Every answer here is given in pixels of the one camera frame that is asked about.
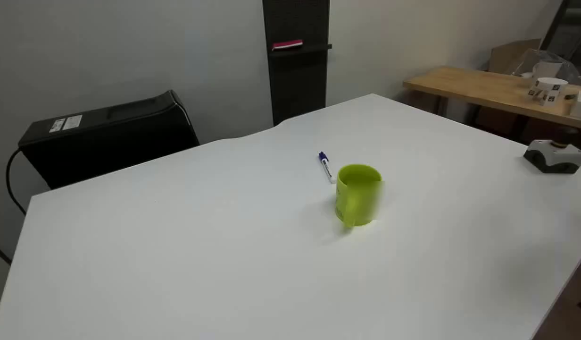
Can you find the blue marker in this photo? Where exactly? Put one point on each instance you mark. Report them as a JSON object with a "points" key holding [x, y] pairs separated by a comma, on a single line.
{"points": [[325, 160]]}

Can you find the yellow-green mug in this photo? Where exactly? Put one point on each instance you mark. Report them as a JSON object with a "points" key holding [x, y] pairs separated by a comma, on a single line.
{"points": [[357, 194]]}

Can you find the black tall cabinet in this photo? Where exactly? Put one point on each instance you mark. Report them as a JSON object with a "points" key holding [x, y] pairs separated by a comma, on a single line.
{"points": [[296, 75]]}

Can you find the pink book on shelf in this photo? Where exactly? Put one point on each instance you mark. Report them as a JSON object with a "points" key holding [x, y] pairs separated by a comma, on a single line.
{"points": [[287, 43]]}

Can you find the wooden side table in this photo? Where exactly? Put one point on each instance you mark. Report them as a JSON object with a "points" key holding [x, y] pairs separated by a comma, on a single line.
{"points": [[489, 89]]}

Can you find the black computer case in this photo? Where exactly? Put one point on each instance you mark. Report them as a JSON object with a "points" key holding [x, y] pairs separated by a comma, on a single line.
{"points": [[77, 145]]}

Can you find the cardboard box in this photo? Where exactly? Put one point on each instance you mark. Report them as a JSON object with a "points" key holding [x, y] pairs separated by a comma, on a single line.
{"points": [[504, 56]]}

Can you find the grey black clamp device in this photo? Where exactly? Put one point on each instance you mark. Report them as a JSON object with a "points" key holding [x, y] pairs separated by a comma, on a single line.
{"points": [[553, 157]]}

